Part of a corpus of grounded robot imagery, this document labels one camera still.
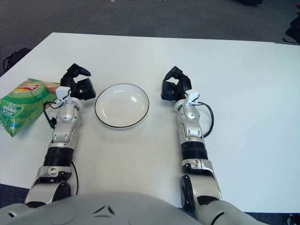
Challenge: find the white plate black rim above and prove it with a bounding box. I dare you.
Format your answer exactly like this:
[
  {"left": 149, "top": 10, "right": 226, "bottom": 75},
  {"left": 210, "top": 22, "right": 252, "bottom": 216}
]
[{"left": 94, "top": 83, "right": 150, "bottom": 129}]

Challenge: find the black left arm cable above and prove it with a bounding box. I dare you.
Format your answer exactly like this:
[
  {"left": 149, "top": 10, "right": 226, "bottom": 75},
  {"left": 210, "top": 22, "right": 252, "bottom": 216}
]
[{"left": 43, "top": 89, "right": 79, "bottom": 196}]

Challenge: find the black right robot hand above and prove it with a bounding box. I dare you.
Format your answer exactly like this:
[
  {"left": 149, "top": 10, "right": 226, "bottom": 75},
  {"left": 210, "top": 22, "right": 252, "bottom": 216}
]
[{"left": 160, "top": 66, "right": 193, "bottom": 102}]

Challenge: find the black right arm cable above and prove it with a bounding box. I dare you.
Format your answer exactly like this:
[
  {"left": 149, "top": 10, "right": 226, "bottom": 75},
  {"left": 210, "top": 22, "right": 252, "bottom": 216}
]
[{"left": 194, "top": 102, "right": 214, "bottom": 138}]

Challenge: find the black chair base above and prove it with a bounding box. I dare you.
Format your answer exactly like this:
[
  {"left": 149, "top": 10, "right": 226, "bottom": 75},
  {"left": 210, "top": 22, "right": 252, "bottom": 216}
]
[{"left": 282, "top": 15, "right": 300, "bottom": 45}]

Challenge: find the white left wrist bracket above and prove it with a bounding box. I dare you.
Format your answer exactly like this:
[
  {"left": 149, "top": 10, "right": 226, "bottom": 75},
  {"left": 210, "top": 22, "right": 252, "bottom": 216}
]
[{"left": 55, "top": 86, "right": 71, "bottom": 104}]

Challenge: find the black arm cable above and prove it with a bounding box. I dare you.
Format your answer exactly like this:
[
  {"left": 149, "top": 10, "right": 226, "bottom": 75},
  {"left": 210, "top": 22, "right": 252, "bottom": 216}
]
[
  {"left": 194, "top": 102, "right": 214, "bottom": 138},
  {"left": 43, "top": 89, "right": 79, "bottom": 196}
]

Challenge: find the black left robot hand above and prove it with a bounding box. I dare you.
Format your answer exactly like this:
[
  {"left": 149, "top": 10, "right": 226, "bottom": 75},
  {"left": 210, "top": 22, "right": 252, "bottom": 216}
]
[{"left": 60, "top": 63, "right": 97, "bottom": 102}]

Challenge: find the dark metal floor object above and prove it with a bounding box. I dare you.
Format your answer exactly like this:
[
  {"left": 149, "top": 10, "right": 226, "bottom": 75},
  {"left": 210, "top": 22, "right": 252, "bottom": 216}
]
[{"left": 287, "top": 214, "right": 300, "bottom": 225}]

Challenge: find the green potato chips bag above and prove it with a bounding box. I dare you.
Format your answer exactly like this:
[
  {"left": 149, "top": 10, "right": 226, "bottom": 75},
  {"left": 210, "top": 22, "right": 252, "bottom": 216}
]
[{"left": 0, "top": 77, "right": 61, "bottom": 138}]

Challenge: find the black bag on floor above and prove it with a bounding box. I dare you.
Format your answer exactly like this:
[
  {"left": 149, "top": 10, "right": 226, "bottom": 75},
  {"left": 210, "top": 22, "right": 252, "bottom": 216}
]
[{"left": 2, "top": 48, "right": 31, "bottom": 72}]

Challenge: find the black floor object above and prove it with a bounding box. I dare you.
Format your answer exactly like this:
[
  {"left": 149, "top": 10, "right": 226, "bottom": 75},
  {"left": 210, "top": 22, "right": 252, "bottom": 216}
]
[{"left": 241, "top": 0, "right": 264, "bottom": 7}]

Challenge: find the grey robot torso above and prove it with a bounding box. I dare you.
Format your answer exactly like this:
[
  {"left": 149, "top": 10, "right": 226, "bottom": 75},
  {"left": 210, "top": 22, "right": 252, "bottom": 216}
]
[{"left": 0, "top": 191, "right": 200, "bottom": 225}]

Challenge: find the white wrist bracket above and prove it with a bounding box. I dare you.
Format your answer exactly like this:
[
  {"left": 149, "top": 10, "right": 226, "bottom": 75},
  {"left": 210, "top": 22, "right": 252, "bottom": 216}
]
[
  {"left": 185, "top": 90, "right": 200, "bottom": 105},
  {"left": 55, "top": 86, "right": 71, "bottom": 104}
]

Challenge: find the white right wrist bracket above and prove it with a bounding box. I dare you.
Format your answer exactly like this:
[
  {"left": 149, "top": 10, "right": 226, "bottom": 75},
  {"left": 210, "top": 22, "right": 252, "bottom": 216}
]
[{"left": 185, "top": 90, "right": 200, "bottom": 105}]

